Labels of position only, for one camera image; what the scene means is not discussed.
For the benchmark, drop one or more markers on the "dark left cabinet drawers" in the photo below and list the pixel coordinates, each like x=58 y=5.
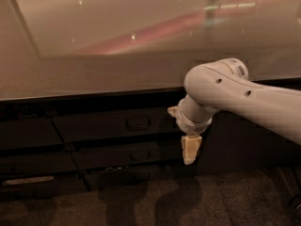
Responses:
x=35 y=161

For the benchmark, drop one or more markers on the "dark top drawer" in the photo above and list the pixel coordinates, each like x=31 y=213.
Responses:
x=110 y=124

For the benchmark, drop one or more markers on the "middle drawer handle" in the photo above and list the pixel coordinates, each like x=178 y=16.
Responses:
x=138 y=156

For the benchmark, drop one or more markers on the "dark middle drawer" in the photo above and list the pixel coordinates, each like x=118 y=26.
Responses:
x=119 y=155

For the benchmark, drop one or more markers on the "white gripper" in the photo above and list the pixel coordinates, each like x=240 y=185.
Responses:
x=189 y=125

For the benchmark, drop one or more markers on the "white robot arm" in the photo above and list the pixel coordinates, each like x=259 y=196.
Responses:
x=224 y=85

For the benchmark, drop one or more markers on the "top drawer handle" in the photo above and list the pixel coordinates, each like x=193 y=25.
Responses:
x=138 y=123

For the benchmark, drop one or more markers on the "drawer handle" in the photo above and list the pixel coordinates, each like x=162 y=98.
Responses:
x=138 y=123
x=138 y=156

